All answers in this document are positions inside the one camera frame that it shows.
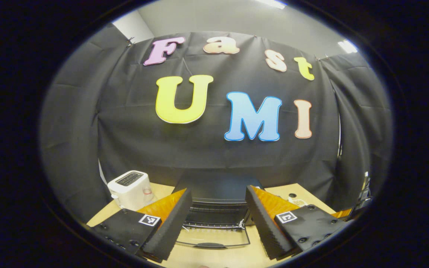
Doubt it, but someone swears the metal oven rack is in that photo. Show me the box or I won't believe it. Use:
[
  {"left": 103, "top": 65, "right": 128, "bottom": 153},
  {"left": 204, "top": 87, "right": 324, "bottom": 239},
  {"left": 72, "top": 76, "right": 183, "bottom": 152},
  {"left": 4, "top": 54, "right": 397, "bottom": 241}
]
[{"left": 183, "top": 220, "right": 246, "bottom": 229}]

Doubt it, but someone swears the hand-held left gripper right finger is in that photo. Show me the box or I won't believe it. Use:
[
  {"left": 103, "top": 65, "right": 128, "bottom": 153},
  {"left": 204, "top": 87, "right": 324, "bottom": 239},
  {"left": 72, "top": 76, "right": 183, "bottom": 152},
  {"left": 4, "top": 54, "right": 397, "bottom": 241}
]
[{"left": 245, "top": 185, "right": 351, "bottom": 261}]

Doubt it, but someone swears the white toaster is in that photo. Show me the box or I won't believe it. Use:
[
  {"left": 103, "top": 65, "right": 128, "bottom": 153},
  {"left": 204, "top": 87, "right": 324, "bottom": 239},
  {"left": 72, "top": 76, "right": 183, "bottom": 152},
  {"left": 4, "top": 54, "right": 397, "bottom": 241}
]
[{"left": 107, "top": 170, "right": 153, "bottom": 211}]

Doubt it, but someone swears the black electric oven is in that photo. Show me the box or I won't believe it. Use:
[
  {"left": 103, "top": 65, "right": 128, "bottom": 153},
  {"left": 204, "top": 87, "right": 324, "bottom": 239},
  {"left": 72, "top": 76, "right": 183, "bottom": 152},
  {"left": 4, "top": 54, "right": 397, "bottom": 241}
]
[{"left": 173, "top": 174, "right": 264, "bottom": 249}]

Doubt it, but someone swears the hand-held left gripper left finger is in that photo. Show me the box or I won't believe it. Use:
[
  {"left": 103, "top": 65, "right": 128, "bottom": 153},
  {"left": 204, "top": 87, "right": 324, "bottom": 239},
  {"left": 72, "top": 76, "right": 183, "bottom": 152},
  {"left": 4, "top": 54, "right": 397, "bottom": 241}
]
[{"left": 88, "top": 188, "right": 193, "bottom": 263}]

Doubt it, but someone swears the dark upright stand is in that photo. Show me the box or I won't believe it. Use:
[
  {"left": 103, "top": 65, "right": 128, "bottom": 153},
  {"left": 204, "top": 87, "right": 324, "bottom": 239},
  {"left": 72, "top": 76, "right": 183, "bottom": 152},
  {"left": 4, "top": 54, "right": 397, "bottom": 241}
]
[{"left": 360, "top": 171, "right": 372, "bottom": 200}]

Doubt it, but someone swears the ceiling light panel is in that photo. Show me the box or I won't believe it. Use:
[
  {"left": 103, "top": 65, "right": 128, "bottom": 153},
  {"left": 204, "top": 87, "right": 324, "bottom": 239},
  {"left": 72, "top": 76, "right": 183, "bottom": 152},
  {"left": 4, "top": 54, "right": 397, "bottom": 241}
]
[
  {"left": 254, "top": 0, "right": 287, "bottom": 10},
  {"left": 337, "top": 39, "right": 359, "bottom": 54}
]

